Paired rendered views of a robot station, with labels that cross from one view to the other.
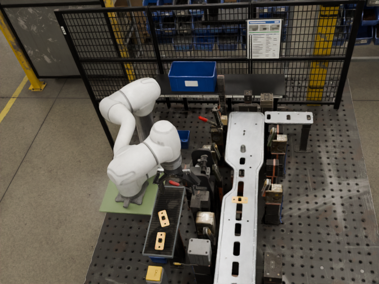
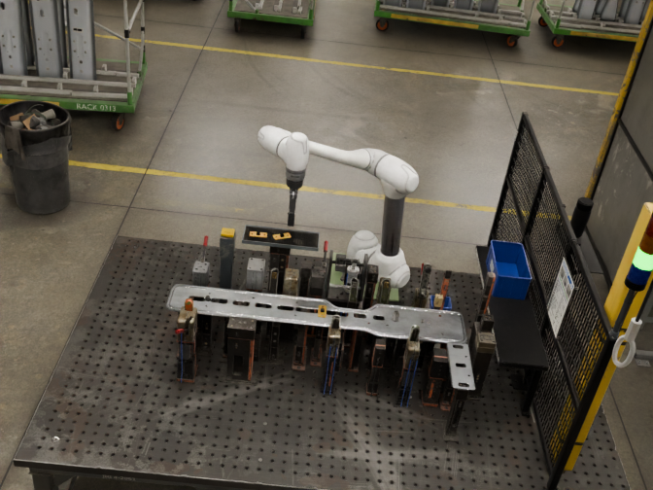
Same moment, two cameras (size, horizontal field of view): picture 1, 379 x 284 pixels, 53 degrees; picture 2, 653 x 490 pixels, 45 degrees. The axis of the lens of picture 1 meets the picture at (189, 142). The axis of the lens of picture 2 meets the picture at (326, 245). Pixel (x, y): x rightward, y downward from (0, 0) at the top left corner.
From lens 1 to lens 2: 295 cm
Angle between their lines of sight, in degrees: 54
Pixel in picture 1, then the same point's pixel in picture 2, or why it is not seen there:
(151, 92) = (395, 177)
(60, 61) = (603, 224)
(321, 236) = (305, 430)
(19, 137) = (479, 231)
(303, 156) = (435, 432)
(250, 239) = (273, 315)
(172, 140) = (290, 147)
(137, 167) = (266, 137)
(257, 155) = (389, 330)
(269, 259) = (248, 321)
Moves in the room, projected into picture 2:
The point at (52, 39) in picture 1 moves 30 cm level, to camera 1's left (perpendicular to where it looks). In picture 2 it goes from (615, 192) to (594, 171)
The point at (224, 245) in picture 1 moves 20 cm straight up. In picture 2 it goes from (266, 297) to (269, 263)
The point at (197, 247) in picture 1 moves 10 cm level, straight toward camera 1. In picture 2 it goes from (256, 262) to (234, 264)
